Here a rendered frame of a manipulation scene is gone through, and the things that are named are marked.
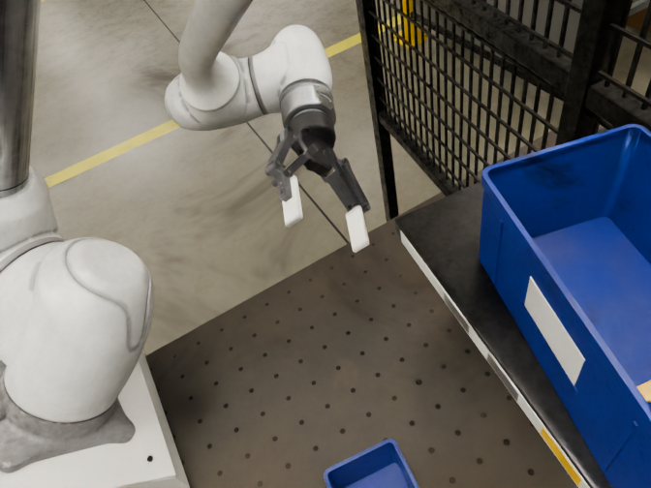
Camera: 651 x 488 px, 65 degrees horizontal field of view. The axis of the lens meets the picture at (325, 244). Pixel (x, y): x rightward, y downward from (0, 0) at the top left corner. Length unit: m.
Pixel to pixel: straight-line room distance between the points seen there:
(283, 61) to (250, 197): 1.48
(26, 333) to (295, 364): 0.44
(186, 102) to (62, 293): 0.40
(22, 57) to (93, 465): 0.53
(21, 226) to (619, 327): 0.70
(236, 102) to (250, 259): 1.25
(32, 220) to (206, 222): 1.58
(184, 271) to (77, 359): 1.48
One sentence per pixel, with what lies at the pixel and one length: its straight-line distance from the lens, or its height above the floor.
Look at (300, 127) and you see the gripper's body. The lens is 0.81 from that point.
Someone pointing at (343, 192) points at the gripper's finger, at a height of 0.95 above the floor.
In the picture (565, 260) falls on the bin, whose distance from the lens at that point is 0.62.
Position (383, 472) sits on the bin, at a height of 0.70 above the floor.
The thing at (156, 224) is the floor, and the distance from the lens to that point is 2.41.
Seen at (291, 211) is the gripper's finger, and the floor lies 1.03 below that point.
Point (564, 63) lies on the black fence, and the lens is 0.68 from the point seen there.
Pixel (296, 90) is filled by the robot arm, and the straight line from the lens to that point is 0.85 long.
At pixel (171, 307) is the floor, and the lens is 2.06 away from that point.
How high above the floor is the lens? 1.51
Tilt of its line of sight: 48 degrees down
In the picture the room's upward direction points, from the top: 16 degrees counter-clockwise
